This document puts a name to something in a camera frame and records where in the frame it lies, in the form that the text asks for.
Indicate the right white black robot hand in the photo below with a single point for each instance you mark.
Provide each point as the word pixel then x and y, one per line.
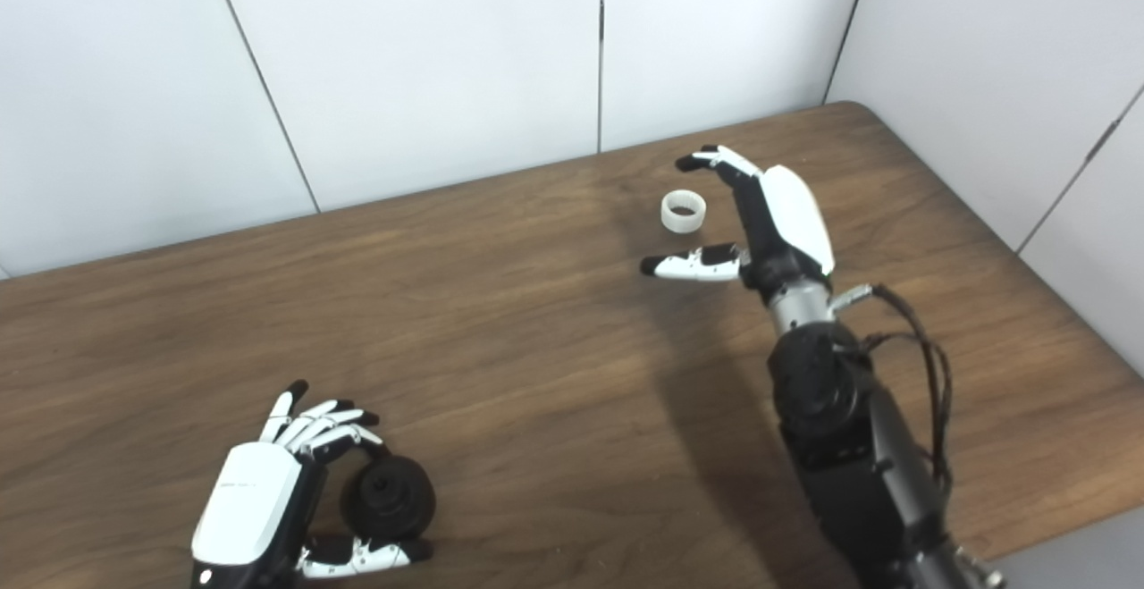
pixel 795 214

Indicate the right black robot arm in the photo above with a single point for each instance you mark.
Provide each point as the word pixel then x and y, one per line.
pixel 849 455

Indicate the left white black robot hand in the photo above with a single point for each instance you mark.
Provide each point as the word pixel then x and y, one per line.
pixel 246 504

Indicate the round black part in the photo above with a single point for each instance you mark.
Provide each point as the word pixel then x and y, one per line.
pixel 393 500

